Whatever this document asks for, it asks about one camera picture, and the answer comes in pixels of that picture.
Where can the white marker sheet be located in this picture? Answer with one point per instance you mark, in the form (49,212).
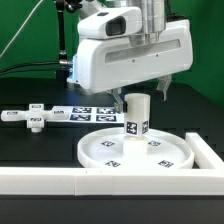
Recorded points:
(81,114)

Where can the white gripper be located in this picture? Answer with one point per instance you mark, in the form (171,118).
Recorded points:
(110,64)

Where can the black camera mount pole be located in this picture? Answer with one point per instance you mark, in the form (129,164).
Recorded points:
(71,6)

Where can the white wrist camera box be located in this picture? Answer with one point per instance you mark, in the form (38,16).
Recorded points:
(111,23)

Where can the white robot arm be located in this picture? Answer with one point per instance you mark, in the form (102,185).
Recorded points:
(154,21)

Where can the white L-shaped border fence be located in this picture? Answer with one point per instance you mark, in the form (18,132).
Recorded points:
(206,179)

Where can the white round table top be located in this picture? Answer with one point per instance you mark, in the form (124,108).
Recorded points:
(112,148)

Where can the white cross-shaped table base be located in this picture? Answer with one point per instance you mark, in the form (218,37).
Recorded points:
(35,117)

